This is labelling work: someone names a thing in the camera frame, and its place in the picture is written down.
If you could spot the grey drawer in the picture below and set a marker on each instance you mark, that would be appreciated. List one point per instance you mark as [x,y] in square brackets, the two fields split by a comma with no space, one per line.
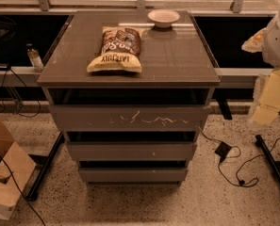
[130,151]
[133,175]
[128,118]

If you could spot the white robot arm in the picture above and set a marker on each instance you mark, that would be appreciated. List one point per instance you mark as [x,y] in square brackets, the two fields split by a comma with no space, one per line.
[270,52]

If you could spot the yellow brown chips bag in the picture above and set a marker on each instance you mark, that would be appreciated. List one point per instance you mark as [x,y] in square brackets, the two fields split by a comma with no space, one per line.
[120,50]

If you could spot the cardboard box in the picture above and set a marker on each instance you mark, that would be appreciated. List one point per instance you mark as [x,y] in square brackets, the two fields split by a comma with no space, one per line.
[16,168]

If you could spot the black floor stand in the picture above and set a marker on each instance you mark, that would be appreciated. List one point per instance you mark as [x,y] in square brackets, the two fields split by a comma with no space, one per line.
[43,163]
[274,164]

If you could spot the black floor stand right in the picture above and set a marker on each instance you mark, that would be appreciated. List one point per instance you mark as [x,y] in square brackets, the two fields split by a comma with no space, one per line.
[274,164]

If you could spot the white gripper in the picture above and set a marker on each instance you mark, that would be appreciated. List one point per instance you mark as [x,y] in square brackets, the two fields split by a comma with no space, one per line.
[278,44]

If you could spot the black device on ledge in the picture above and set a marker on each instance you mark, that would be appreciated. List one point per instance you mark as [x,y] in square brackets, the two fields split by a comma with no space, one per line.
[4,67]

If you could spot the grey middle drawer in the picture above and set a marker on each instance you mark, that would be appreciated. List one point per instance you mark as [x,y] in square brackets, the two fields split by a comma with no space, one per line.
[130,151]

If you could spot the grey drawer cabinet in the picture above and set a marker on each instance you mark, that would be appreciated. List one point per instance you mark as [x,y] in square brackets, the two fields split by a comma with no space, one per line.
[177,70]

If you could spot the black floor stand left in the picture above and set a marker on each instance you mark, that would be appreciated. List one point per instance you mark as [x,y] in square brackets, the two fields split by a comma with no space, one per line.
[43,163]

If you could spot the white ceramic bowl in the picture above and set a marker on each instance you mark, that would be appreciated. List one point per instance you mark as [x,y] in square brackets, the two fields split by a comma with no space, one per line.
[163,18]

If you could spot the black power adapter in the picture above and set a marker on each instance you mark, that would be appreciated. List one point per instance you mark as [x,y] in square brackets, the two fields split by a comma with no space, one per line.
[222,151]

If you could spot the small clear bottle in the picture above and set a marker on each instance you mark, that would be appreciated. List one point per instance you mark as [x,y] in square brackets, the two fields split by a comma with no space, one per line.
[34,57]

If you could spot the grey bottom drawer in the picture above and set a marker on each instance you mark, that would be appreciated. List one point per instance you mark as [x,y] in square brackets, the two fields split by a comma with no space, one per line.
[133,175]

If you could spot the grey top drawer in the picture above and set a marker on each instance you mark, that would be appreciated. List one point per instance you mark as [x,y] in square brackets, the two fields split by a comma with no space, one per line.
[128,118]

